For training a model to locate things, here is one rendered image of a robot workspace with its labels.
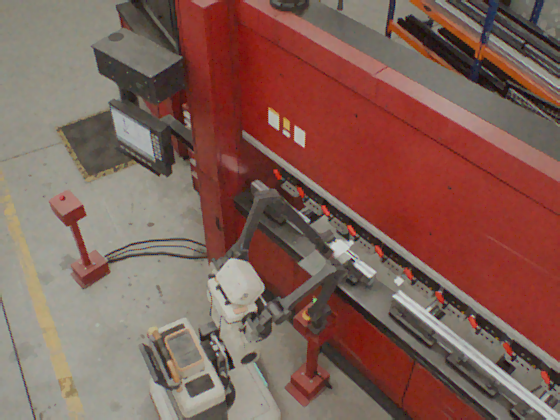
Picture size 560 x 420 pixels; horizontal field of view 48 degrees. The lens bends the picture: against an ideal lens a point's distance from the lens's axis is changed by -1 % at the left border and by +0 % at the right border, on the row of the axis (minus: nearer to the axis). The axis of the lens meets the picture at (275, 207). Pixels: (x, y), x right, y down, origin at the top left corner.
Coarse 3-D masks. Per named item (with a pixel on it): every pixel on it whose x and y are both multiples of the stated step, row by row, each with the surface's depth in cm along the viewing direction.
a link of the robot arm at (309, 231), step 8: (280, 200) 322; (280, 208) 325; (288, 208) 330; (288, 216) 333; (296, 216) 335; (296, 224) 338; (304, 224) 339; (304, 232) 342; (312, 232) 343; (312, 240) 346
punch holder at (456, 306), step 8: (448, 296) 312; (440, 304) 320; (448, 304) 315; (456, 304) 311; (464, 304) 306; (448, 312) 318; (456, 312) 313; (464, 312) 309; (456, 320) 317; (464, 320) 317
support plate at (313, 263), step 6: (330, 246) 374; (306, 258) 368; (312, 258) 368; (318, 258) 368; (324, 258) 368; (336, 258) 368; (342, 258) 368; (348, 258) 368; (300, 264) 365; (306, 264) 365; (312, 264) 365; (318, 264) 365; (324, 264) 365; (342, 264) 365; (306, 270) 362; (312, 270) 362; (318, 270) 362
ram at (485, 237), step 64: (256, 64) 338; (256, 128) 372; (320, 128) 323; (384, 128) 286; (320, 192) 354; (384, 192) 310; (448, 192) 275; (512, 192) 247; (448, 256) 297; (512, 256) 265; (512, 320) 285
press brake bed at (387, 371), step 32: (256, 256) 438; (288, 256) 400; (288, 288) 424; (320, 288) 389; (288, 320) 454; (352, 320) 378; (352, 352) 400; (384, 352) 368; (384, 384) 389; (416, 384) 358; (448, 384) 333; (416, 416) 382; (480, 416) 325
